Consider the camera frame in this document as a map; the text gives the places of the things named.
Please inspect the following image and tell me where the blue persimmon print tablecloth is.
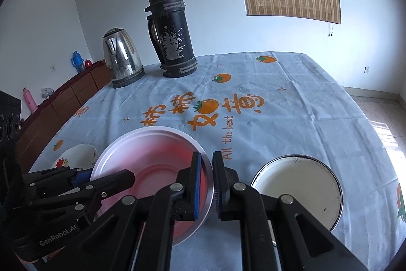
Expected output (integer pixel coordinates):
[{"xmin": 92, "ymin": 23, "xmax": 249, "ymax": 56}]
[{"xmin": 32, "ymin": 52, "xmax": 405, "ymax": 270}]

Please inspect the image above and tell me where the stainless steel electric kettle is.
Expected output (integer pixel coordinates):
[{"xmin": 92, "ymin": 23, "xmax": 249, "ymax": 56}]
[{"xmin": 103, "ymin": 27, "xmax": 145, "ymax": 89}]

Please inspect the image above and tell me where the red plastic bowl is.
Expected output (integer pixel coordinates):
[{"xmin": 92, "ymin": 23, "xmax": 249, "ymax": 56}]
[{"xmin": 91, "ymin": 126, "xmax": 214, "ymax": 246}]

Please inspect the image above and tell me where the black thermos flask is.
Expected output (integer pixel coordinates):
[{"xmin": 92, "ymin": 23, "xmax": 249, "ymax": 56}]
[{"xmin": 145, "ymin": 0, "xmax": 197, "ymax": 78}]

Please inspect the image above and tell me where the red flower white plate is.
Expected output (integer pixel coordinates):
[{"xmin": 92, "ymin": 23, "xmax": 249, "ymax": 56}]
[{"xmin": 52, "ymin": 144, "xmax": 99, "ymax": 170}]

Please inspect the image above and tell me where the crumpled plastic bag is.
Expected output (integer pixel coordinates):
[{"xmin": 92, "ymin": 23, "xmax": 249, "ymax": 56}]
[{"xmin": 40, "ymin": 88, "xmax": 54, "ymax": 100}]

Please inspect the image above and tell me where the small red jar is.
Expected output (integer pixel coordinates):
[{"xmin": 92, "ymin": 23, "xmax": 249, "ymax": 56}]
[{"xmin": 85, "ymin": 60, "xmax": 92, "ymax": 68}]

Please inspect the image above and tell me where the pink thermos bottle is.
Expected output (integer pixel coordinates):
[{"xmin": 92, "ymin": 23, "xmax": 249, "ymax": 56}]
[{"xmin": 23, "ymin": 87, "xmax": 38, "ymax": 114}]

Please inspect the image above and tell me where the dark wooden sideboard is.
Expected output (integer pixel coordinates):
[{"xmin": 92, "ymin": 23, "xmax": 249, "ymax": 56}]
[{"xmin": 16, "ymin": 60, "xmax": 110, "ymax": 173}]

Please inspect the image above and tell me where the blue water jug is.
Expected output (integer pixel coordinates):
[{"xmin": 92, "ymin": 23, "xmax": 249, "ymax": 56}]
[{"xmin": 71, "ymin": 51, "xmax": 85, "ymax": 74}]

